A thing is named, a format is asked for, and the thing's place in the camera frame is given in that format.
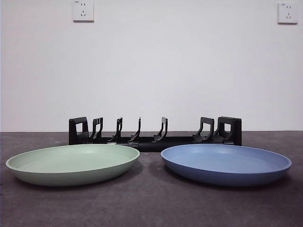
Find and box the pale blue round plate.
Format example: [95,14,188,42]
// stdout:
[160,143,293,187]

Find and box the pale green round plate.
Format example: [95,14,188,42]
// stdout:
[5,143,141,187]

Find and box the black plastic plate rack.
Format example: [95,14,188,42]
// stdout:
[68,116,242,152]

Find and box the white wall socket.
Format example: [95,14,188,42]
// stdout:
[277,2,299,25]
[72,0,95,23]

